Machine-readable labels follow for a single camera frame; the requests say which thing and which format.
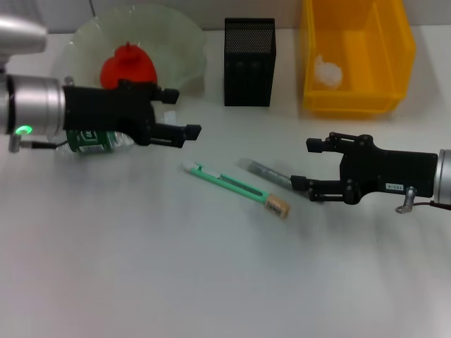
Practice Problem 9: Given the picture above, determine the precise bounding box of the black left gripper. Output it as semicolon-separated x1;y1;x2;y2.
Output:
62;80;202;149

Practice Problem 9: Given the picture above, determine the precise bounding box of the clear green-label water bottle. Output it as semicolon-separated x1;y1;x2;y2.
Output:
56;111;177;158

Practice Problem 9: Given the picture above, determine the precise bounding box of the white paper ball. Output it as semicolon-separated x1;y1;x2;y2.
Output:
314;54;343;89

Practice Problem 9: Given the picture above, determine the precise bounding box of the red orange fruit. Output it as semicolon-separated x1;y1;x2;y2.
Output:
100;42;159;89

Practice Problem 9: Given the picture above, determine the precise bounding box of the yellow plastic bin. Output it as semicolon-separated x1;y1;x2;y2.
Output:
299;0;416;119

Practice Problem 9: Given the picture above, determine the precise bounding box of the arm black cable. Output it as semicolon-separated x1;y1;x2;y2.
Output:
8;135;68;154
394;186;451;214

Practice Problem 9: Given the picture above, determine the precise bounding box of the green white pen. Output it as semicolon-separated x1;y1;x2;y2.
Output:
181;161;271;206

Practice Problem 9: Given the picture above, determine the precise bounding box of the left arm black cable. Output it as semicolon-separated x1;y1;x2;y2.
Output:
8;135;68;154

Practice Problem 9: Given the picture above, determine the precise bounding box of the green glass fruit plate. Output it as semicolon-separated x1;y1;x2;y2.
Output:
59;4;207;106

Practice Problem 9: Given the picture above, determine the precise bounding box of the black mesh pen holder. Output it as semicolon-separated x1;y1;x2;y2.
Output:
223;17;276;108

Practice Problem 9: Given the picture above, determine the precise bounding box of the tan eraser block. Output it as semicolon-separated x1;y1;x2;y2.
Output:
263;195;292;220

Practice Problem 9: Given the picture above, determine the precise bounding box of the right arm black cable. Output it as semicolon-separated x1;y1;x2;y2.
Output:
394;186;451;214

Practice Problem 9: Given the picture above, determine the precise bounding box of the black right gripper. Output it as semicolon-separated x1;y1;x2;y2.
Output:
290;132;440;206

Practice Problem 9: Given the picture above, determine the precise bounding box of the grey marker pen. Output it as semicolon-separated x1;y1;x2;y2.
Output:
238;158;294;190

